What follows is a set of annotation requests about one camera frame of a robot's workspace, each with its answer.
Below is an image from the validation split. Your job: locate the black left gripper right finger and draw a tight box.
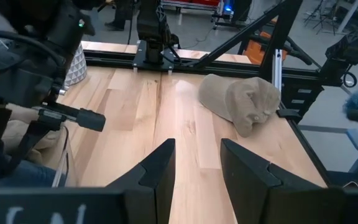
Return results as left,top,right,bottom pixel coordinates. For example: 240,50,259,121
219,138,347,224

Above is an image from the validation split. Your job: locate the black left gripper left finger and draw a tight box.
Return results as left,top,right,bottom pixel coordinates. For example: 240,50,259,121
106,138,177,224

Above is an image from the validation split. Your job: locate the tan fabric hat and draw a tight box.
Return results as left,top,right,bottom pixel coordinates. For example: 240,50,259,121
198,73,282,138

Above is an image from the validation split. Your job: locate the beige cloth hat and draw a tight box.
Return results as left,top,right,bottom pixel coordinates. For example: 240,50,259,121
1,103,65,164

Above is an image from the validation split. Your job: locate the blue denim hat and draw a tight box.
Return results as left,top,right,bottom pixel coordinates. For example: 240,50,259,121
0,146,67,194

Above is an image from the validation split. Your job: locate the clear plastic bin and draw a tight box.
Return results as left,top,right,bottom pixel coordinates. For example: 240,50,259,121
50,124,78,189

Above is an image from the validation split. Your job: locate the white triangle-patterned planter pot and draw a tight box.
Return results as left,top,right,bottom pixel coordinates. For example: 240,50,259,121
63,43,88,87

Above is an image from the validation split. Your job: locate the black labelled control box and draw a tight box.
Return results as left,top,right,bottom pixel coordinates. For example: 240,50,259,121
280,77,325,116

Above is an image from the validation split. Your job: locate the orange plastic object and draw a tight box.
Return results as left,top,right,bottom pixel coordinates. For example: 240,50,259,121
243,30,288,65

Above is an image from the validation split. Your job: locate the black equipment block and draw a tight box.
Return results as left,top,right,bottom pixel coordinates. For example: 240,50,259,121
318,17,358,88

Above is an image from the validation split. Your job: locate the device with blue light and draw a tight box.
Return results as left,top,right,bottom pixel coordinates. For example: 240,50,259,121
211,0,252,29

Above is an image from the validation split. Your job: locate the black tripod stand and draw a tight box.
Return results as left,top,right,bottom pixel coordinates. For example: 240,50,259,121
303,0,343,35

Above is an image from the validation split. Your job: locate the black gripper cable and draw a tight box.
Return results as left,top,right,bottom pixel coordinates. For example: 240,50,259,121
0,29,67,68

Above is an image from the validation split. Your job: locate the black table edge rail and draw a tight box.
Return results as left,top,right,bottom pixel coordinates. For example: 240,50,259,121
286,118,334,188

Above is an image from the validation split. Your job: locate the silver metal bracket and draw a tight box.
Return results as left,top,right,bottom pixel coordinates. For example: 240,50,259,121
273,49,283,91

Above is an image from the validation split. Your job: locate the black frame rail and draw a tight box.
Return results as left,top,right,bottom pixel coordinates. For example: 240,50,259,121
82,49,324,81

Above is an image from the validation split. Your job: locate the black cable loop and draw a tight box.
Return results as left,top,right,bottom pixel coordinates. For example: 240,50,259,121
342,71,358,88

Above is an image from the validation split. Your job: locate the black diagonal frame strut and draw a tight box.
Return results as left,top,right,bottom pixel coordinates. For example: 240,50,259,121
193,0,291,68

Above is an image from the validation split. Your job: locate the black upright frame post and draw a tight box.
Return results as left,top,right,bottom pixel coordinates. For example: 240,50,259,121
259,0,304,82

